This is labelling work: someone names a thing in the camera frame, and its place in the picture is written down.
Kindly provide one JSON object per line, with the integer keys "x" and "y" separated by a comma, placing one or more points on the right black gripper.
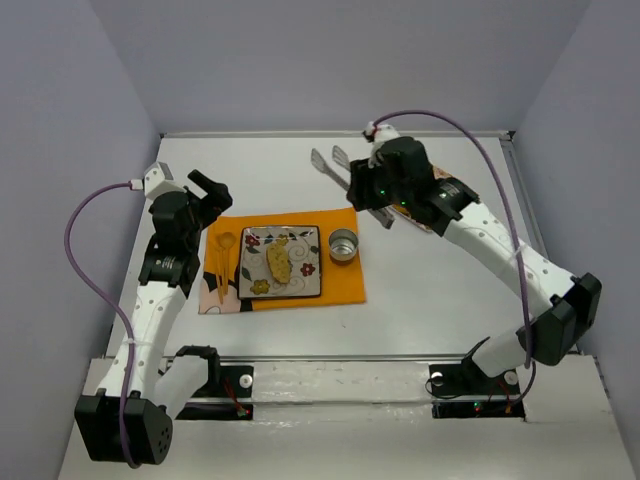
{"x": 358, "y": 182}

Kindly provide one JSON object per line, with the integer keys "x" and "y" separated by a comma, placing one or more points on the herb toast slice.
{"x": 278, "y": 263}

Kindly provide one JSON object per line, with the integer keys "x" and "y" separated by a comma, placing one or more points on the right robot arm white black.
{"x": 559, "y": 306}

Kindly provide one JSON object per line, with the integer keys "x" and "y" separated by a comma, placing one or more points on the wooden spoon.
{"x": 225, "y": 242}

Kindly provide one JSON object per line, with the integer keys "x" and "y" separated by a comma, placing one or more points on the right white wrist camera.
{"x": 377, "y": 135}

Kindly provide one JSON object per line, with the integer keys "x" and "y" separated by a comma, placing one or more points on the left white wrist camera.
{"x": 158, "y": 180}

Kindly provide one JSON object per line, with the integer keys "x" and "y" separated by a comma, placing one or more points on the square floral ceramic plate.
{"x": 298, "y": 245}

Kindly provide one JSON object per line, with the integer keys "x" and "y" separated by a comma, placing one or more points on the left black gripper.
{"x": 208, "y": 198}

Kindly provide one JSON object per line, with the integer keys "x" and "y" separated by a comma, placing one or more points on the floral serving tray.
{"x": 402, "y": 212}

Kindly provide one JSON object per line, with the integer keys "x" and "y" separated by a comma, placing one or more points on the aluminium table rail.
{"x": 301, "y": 134}

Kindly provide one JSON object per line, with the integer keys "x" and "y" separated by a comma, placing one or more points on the orange cartoon placemat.
{"x": 341, "y": 283}

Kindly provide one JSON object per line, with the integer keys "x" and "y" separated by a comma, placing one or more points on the small metal cup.
{"x": 343, "y": 245}

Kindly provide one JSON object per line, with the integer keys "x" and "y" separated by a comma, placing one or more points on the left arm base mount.
{"x": 228, "y": 399}

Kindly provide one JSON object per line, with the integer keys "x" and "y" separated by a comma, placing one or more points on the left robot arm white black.
{"x": 129, "y": 418}

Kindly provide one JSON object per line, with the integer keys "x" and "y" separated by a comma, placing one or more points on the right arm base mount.
{"x": 459, "y": 396}

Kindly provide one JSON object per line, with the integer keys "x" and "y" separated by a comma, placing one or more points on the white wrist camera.
{"x": 158, "y": 180}
{"x": 377, "y": 135}

